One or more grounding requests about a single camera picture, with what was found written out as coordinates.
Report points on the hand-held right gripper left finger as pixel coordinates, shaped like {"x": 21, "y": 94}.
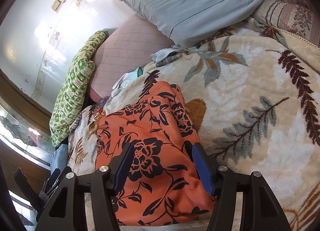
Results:
{"x": 123, "y": 168}

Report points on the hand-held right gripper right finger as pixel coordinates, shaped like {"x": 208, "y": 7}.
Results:
{"x": 203, "y": 168}

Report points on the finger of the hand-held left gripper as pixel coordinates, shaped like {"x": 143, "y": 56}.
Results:
{"x": 25, "y": 186}
{"x": 53, "y": 178}

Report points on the orange floral garment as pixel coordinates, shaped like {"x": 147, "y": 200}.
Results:
{"x": 155, "y": 150}

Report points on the blue denim cloth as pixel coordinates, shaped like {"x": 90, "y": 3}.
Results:
{"x": 58, "y": 158}

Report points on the wooden cabinet with glass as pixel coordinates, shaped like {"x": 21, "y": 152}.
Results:
{"x": 20, "y": 130}

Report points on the colourful printed cloth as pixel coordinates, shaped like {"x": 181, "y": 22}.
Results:
{"x": 101, "y": 107}

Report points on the cream leaf print blanket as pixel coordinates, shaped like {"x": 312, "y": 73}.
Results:
{"x": 250, "y": 100}

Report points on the green patterned cloth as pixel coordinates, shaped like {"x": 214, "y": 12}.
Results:
{"x": 72, "y": 95}

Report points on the pale blue glove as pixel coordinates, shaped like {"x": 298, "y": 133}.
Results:
{"x": 123, "y": 83}
{"x": 165, "y": 54}

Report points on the pink quilted cushion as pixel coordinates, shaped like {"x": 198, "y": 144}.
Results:
{"x": 120, "y": 53}

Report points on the light blue pillow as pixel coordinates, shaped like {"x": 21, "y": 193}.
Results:
{"x": 190, "y": 0}

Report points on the beige striped pillow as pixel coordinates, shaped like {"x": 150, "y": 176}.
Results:
{"x": 287, "y": 8}

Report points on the wall switch plate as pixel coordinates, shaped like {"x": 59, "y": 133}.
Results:
{"x": 60, "y": 0}

